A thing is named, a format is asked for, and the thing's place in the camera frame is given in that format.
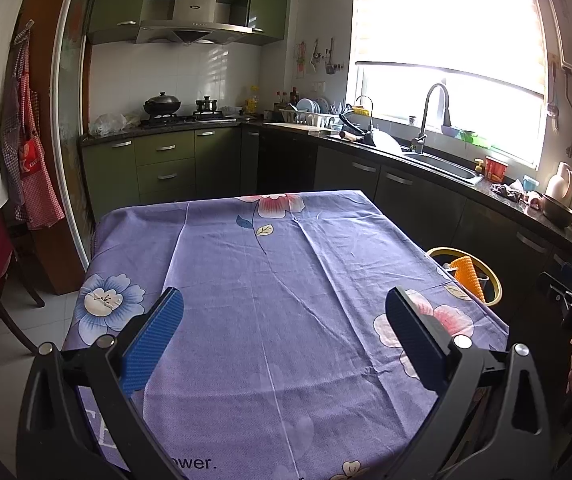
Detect white dish rack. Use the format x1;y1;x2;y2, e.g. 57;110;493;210
278;98;344;128

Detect green base cabinets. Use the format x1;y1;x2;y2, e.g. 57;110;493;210
80;122;572;321

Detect glass sliding door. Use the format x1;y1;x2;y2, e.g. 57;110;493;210
50;0;97;271

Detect green wall cabinets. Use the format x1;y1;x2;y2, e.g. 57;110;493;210
86;0;291;46

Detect red checkered apron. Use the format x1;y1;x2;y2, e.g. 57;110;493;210
0;20;65;231

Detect steel range hood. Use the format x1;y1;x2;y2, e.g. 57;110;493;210
136;0;253;45

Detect purple floral tablecloth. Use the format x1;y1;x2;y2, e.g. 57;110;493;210
60;190;511;480

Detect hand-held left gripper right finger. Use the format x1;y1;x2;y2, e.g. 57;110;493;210
383;286;554;480

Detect black frying pan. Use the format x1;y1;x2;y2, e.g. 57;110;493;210
338;112;381;146

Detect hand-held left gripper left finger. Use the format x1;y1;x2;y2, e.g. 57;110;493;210
16;286;187;480

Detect red instant noodle cup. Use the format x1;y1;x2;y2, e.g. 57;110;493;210
484;156;510;183

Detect yellow rimmed trash bin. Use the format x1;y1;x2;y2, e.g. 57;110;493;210
426;246;503;307

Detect dark mixing bowl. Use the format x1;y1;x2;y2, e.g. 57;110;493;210
541;195;572;228

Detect black gas stove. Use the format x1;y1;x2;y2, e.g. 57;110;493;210
140;112;237;127

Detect dark rag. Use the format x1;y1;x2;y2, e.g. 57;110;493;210
491;184;524;203

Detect white jug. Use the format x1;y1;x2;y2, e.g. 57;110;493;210
545;162;572;201

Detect kitchen window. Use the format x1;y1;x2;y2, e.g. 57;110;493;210
346;0;549;171

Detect tall chrome faucet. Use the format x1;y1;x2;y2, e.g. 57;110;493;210
411;83;452;155

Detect hanging kitchen utensils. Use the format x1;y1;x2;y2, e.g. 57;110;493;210
312;37;341;75

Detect steel kitchen sink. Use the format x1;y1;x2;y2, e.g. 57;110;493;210
403;152;484;186

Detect green plastic container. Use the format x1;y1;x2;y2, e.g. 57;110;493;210
458;130;489;148

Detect black lidded wok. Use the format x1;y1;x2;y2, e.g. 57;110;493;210
143;91;183;117

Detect small chrome faucet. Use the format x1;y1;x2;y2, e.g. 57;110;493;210
355;95;374;131

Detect orange foam net sleeve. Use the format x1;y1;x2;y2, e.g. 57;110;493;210
453;255;486;302

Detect crumpled clear plastic bag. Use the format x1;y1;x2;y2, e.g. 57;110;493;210
88;112;127;137

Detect pink wall hanging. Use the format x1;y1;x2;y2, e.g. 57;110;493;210
295;40;311;78

